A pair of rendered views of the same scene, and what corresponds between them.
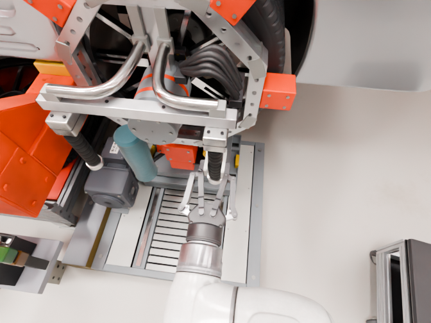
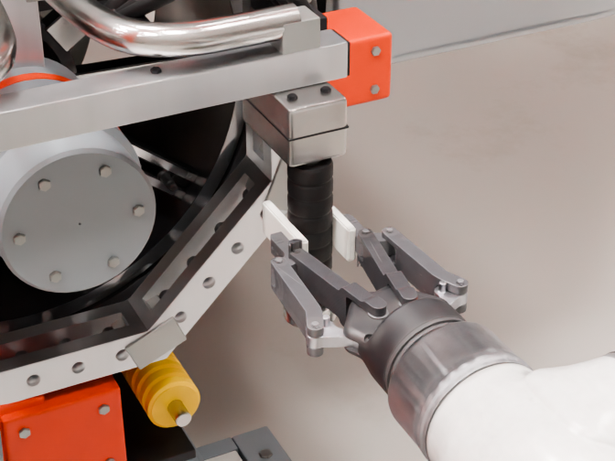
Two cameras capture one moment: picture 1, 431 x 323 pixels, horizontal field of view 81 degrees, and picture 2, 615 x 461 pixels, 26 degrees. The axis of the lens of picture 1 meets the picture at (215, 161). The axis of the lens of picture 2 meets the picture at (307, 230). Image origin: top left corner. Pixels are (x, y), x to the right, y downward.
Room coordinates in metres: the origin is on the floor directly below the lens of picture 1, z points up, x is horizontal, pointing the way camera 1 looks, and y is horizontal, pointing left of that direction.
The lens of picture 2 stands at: (-0.44, 0.50, 1.39)
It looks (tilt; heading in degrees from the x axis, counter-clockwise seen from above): 32 degrees down; 326
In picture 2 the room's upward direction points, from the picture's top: straight up
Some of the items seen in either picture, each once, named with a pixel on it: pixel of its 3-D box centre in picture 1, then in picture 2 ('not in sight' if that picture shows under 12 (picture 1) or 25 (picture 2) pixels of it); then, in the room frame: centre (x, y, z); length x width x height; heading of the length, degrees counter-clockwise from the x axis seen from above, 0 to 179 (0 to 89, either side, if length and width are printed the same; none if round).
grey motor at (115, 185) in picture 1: (126, 168); not in sight; (0.61, 0.45, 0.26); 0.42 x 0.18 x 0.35; 173
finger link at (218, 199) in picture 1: (219, 196); (385, 279); (0.22, -0.01, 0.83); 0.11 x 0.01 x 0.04; 161
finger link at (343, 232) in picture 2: (224, 163); (331, 224); (0.31, -0.02, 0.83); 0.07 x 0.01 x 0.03; 172
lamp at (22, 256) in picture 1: (16, 257); not in sight; (0.13, 0.58, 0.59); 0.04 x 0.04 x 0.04; 83
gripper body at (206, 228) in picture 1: (206, 223); (404, 334); (0.16, 0.02, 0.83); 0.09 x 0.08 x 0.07; 173
